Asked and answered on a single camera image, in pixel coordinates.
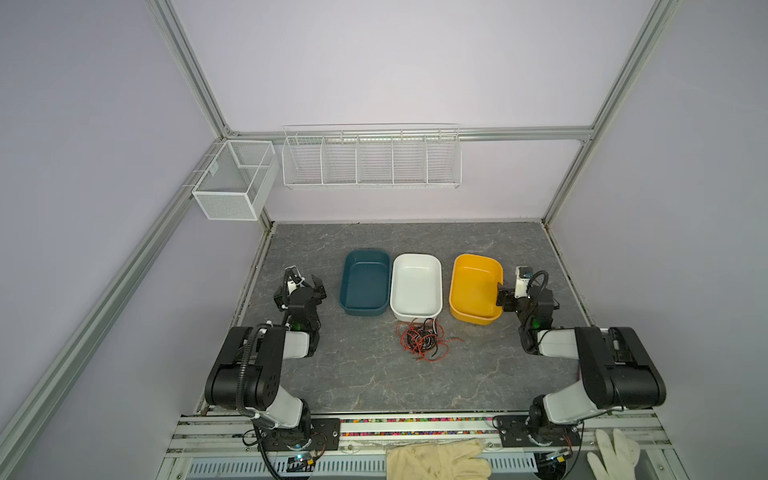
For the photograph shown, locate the white glove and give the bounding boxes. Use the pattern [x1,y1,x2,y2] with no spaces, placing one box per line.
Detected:
[587,429,640,480]

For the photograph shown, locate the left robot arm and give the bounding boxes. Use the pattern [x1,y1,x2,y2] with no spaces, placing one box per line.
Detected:
[203,270,327,439]

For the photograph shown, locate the white plastic bin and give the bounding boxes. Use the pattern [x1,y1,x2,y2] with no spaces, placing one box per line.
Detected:
[390,253,443,323]

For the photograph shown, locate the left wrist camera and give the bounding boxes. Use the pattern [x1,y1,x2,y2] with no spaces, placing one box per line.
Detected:
[283,265,305,296]

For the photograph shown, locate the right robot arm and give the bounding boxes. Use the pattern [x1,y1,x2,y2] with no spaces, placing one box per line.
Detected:
[496,283,667,442]

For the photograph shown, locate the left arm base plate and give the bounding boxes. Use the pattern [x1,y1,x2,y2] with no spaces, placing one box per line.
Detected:
[259,417,341,452]

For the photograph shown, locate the yellow plastic bin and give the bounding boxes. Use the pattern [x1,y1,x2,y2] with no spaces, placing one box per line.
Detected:
[449,253,504,326]

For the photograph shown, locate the red cables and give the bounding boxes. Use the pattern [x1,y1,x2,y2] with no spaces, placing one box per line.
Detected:
[395,319,464,362]

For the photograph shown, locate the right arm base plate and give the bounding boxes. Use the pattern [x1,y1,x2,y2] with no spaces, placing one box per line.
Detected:
[492,414,582,448]

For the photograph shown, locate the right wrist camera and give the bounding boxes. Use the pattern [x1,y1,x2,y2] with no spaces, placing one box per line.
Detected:
[514,266,534,298]

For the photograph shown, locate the teal plastic bin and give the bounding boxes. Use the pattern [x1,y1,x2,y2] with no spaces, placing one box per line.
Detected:
[339,249,391,316]

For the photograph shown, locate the cream work glove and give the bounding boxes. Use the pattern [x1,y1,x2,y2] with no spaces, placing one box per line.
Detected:
[386,440,492,480]

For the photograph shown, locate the small white mesh basket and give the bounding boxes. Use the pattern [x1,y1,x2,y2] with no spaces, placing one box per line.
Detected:
[192,140,279,221]

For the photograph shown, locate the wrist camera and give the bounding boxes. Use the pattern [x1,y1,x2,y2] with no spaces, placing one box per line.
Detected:
[283,265,305,296]
[514,266,534,298]

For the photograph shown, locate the long white wire basket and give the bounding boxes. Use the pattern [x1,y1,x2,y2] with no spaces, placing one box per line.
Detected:
[282,123,463,189]

